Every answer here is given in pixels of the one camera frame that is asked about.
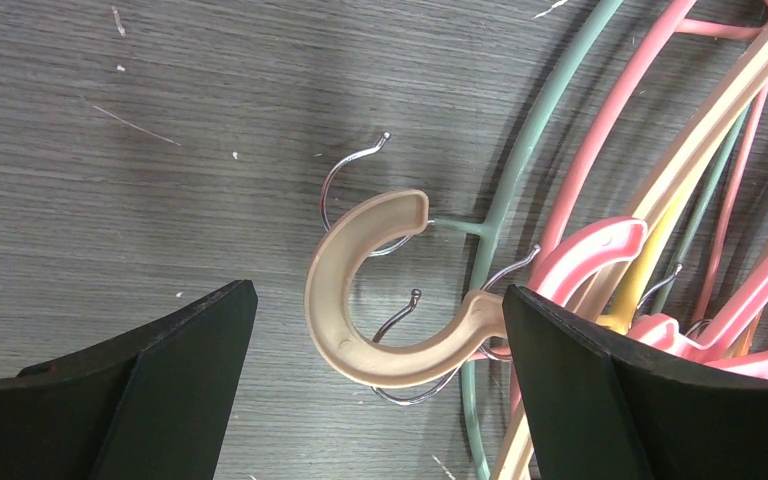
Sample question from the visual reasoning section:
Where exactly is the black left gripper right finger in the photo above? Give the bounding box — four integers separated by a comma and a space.
502, 285, 768, 479

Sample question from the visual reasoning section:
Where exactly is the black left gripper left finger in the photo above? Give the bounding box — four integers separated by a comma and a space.
0, 280, 258, 479

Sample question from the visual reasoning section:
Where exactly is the beige plastic hanger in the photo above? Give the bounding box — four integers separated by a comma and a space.
303, 0, 768, 480

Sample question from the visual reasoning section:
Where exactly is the thick pink plastic hanger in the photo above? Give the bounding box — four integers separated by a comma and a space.
527, 217, 648, 306

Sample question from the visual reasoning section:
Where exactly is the yellow wire hanger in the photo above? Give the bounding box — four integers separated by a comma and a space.
596, 186, 695, 334

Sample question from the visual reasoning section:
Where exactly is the green wire hanger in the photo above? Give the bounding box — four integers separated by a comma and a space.
319, 0, 753, 480

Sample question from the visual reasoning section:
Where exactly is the thin pink wire hanger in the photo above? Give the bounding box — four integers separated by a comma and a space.
370, 0, 768, 419

